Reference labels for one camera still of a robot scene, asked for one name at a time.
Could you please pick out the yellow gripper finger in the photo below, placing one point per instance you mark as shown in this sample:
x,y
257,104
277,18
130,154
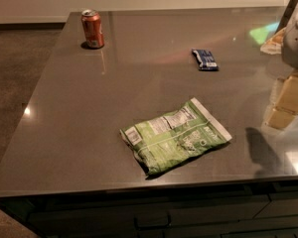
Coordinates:
x,y
279,119
288,97

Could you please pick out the green jalapeno chip bag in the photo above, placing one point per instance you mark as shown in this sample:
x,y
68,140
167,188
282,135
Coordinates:
x,y
165,142

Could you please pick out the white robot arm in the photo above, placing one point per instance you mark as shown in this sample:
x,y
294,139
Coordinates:
x,y
290,44

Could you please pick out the blue snack bar wrapper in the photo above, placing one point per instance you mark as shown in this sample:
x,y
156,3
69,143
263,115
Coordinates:
x,y
205,60

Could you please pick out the orange soda can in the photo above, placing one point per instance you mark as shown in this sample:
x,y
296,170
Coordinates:
x,y
92,27

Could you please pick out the dark drawer handle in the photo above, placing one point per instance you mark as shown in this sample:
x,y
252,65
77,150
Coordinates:
x,y
153,221

